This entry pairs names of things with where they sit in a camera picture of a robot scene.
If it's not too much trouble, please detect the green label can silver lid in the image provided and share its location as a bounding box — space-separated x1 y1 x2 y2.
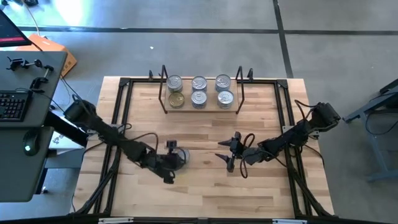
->
167 75 184 93

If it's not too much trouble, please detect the black desk clamp mount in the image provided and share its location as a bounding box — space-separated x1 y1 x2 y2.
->
29 64 55 94
5 57 44 72

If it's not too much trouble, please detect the dark grey desk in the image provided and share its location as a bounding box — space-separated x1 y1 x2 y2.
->
0 50 68 203

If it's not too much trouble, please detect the black keyboard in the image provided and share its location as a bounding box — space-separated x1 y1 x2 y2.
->
0 90 33 123

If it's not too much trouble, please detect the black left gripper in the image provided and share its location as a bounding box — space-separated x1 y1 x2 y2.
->
139 139 188 185

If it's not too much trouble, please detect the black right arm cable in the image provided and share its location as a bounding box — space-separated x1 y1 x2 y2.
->
238 133 256 180

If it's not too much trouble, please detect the silver embossed lid seafood can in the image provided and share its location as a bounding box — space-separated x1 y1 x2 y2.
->
190 90 208 110

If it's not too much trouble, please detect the black aluminium table frame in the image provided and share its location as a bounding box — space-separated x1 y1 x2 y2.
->
70 77 336 224

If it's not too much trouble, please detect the dark desk monitor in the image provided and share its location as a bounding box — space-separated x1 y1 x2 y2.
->
0 9 33 48

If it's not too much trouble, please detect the orange cardboard box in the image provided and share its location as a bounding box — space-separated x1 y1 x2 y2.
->
16 33 78 78

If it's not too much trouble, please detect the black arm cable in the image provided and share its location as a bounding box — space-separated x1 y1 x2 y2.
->
238 133 256 180
123 123 160 155

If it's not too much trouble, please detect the black desk leg beam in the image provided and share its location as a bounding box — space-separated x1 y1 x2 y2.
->
43 110 91 147

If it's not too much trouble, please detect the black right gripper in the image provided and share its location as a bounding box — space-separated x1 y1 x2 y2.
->
214 130 267 174

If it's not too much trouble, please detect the white printed sheet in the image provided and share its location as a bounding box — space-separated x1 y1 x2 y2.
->
49 130 82 150

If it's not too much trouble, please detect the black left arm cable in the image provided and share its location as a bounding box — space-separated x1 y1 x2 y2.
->
123 123 160 155

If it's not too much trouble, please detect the blue label albacore tuna can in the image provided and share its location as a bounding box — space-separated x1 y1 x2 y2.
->
191 76 208 93

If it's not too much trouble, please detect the teal yellow label can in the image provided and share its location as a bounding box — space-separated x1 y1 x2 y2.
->
215 73 233 93
217 90 235 110

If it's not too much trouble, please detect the black computer mouse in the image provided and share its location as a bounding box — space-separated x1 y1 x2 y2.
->
22 129 41 157

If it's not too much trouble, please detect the white frame label plate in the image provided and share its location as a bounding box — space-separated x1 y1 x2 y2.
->
272 218 308 224
98 217 134 224

